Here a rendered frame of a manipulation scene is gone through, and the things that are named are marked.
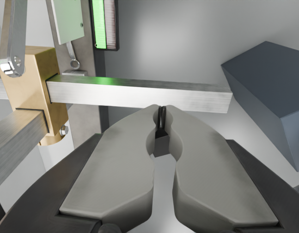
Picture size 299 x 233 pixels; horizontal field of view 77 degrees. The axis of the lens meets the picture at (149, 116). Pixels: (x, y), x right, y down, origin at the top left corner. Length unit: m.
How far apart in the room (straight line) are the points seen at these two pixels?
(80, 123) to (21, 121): 0.23
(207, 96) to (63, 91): 0.19
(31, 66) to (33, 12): 0.28
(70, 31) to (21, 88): 0.12
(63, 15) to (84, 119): 0.24
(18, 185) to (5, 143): 0.44
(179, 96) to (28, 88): 0.19
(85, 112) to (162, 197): 1.43
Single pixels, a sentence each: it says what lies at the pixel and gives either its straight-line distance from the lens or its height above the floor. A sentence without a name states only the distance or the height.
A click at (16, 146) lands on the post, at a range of 0.25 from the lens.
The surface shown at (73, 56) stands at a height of 0.71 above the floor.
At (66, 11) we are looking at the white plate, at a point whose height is 0.77.
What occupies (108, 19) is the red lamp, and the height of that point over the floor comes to 0.70.
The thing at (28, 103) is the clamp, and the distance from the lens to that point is 0.29.
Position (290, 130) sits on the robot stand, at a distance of 0.70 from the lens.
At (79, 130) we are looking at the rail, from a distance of 0.50.
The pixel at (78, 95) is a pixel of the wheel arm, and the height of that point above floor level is 0.86.
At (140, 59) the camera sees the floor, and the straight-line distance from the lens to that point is 1.11.
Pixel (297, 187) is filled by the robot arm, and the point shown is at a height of 0.74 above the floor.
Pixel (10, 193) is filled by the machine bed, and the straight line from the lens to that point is 0.65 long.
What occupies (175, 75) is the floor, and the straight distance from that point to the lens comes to 1.14.
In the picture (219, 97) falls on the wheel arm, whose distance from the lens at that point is 0.26.
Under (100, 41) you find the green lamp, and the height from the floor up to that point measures 0.70.
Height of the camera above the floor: 1.08
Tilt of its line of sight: 60 degrees down
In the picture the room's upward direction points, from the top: 175 degrees counter-clockwise
